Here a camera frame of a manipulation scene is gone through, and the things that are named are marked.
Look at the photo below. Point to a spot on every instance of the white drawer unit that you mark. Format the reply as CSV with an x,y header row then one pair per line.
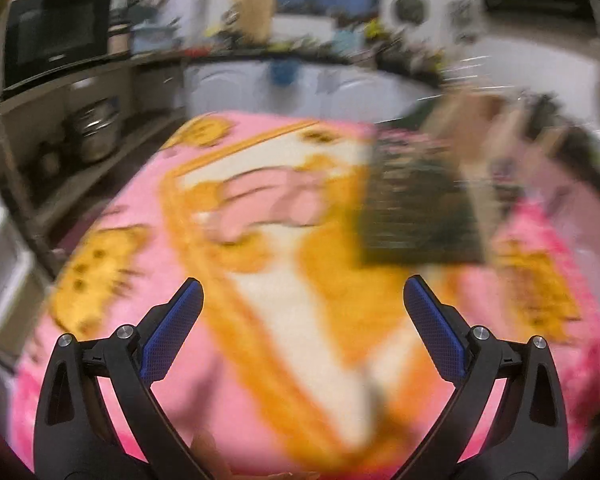
x,y
5,260

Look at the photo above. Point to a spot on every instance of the dark perforated utensil holder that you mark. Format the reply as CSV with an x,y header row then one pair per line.
x,y
410,210

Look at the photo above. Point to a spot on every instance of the steel pot lid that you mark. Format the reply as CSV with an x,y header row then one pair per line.
x,y
408,8

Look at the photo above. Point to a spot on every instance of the pink printed blanket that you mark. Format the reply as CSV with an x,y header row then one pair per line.
x,y
180,370

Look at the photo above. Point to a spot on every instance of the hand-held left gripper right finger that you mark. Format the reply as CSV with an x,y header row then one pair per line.
x,y
430,325

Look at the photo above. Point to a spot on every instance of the black countertop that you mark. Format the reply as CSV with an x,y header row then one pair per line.
x,y
330,55

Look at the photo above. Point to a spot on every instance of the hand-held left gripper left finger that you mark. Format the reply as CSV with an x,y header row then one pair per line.
x,y
177,325

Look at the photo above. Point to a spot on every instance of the stacked steel pots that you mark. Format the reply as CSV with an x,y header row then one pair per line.
x,y
92,132

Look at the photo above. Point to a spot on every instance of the metal shelf rack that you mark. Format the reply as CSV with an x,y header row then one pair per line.
x,y
105,85

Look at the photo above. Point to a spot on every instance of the pile of wooden chopsticks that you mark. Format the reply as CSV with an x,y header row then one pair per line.
x,y
472,185

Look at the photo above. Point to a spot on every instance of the blue plastic box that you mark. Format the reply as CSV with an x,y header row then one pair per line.
x,y
155,37

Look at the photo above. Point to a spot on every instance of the person's left hand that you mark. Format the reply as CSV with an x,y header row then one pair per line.
x,y
207,455

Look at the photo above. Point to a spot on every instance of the black microwave oven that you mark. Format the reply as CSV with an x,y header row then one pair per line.
x,y
55,35

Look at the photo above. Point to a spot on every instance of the wooden cutting board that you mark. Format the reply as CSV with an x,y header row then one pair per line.
x,y
255,15

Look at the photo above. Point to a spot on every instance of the blue hanging basket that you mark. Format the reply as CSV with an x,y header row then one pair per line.
x,y
283,72

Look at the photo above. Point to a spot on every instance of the white base cabinets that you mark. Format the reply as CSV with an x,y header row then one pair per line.
x,y
230,90

